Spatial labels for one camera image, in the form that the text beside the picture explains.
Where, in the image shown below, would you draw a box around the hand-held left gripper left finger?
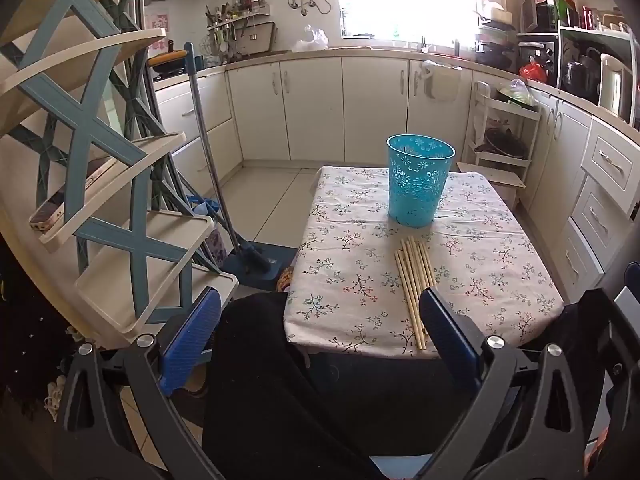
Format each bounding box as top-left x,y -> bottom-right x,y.
52,286 -> 223,480

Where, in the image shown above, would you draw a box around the red plastic bag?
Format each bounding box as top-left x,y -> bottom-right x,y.
519,57 -> 548,82

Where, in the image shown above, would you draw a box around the blue plastic basin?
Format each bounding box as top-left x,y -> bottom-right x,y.
187,197 -> 221,218

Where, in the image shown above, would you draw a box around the bright kitchen window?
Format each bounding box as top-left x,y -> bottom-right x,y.
336,0 -> 481,43

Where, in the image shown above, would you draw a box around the turquoise perforated plastic basket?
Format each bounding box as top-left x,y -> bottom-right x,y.
386,133 -> 457,228

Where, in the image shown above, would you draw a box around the blue flat mop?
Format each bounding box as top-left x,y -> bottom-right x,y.
182,42 -> 296,291

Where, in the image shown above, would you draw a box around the bundle of wooden chopsticks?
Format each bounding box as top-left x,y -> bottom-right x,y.
393,236 -> 439,351

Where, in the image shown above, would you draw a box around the black microwave oven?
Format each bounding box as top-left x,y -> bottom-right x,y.
516,37 -> 560,86

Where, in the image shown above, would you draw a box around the white kitchen base cabinets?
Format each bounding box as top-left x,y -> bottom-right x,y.
150,45 -> 640,306

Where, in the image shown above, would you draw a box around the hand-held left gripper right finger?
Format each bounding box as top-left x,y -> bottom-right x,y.
419,287 -> 608,480

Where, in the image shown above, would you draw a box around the floral printed tablecloth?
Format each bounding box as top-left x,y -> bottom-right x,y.
283,165 -> 566,359

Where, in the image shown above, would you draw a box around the person's black trousers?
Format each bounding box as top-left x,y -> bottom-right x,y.
202,287 -> 640,480

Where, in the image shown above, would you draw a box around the floral printed box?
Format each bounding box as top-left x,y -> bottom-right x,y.
212,229 -> 230,270

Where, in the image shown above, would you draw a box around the white slim storage trolley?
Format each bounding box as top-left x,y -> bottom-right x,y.
462,80 -> 543,186

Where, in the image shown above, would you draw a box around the blue and cream shelf rack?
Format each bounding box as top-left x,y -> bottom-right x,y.
0,0 -> 241,351

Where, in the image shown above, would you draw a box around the black wok with wooden handle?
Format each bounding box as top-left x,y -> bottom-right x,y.
149,50 -> 193,81

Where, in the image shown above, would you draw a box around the wall-mounted utensil rack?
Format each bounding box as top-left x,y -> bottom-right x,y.
205,0 -> 278,58

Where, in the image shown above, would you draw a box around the white smartphone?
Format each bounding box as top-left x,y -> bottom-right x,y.
29,157 -> 118,233

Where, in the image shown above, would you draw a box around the bag of green vegetables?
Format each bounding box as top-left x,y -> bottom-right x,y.
495,79 -> 541,108

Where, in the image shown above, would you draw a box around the dark wok in trolley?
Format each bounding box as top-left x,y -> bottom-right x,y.
482,127 -> 528,158

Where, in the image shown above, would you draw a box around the black countertop appliance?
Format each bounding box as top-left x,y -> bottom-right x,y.
562,47 -> 601,103

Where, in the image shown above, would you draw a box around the dish rack with pans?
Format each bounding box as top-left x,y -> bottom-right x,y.
472,0 -> 518,73

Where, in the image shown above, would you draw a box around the white appliance shelf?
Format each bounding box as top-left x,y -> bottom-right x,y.
515,0 -> 640,126

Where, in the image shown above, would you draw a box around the white plastic bag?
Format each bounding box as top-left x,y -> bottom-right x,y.
291,25 -> 330,53

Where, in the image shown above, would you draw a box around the white hanging bag holder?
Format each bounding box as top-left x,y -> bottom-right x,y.
419,59 -> 463,106

